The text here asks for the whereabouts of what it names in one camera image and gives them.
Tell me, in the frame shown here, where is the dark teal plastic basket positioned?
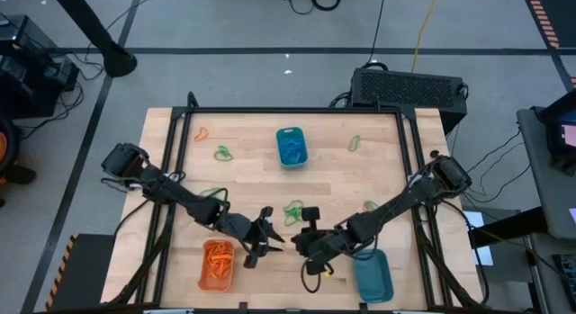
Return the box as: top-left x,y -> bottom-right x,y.
353,248 -> 395,304

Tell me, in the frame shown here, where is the yellow cable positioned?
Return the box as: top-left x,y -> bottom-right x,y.
410,0 -> 440,75

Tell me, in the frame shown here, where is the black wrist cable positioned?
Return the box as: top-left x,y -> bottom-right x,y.
299,255 -> 337,294
168,169 -> 231,216

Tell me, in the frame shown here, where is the black equipment rack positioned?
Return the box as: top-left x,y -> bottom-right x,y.
0,14 -> 81,121

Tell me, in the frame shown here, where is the black perforated computer case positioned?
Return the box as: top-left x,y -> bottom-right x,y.
349,67 -> 469,136

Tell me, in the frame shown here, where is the orange plastic basket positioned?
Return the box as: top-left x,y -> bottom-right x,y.
197,239 -> 237,292

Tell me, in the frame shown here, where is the black keyboard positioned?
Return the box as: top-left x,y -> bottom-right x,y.
552,252 -> 576,302

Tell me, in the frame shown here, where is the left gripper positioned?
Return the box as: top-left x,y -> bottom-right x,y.
227,212 -> 287,269

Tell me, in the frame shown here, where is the black stand pole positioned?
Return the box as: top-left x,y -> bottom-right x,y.
47,0 -> 139,79

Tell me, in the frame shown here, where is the black orange wheel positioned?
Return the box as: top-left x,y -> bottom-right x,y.
0,113 -> 38,210

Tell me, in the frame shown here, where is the black monitor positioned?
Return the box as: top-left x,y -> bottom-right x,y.
537,86 -> 576,175

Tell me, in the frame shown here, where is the light teal handled basket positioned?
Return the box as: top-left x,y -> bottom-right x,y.
274,127 -> 310,170

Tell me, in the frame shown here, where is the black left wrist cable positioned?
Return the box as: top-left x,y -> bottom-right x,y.
168,169 -> 231,216

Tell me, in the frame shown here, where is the grey side desk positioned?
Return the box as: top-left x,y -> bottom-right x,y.
515,104 -> 576,241

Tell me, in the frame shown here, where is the black hazard striped mat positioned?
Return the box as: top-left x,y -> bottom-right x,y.
521,0 -> 576,50
43,233 -> 117,313

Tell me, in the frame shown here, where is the black desk bar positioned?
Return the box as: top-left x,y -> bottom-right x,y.
466,205 -> 549,248

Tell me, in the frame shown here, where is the black aluminium table frame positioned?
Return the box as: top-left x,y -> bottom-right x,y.
107,91 -> 485,311

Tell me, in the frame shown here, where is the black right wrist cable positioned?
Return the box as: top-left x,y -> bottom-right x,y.
299,255 -> 337,294

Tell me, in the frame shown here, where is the thin black cable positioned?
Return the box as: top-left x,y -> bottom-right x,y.
364,0 -> 387,68

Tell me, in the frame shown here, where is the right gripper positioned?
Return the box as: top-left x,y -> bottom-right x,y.
291,227 -> 351,271

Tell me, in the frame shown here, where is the coiled black cable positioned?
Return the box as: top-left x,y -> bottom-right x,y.
310,0 -> 342,13

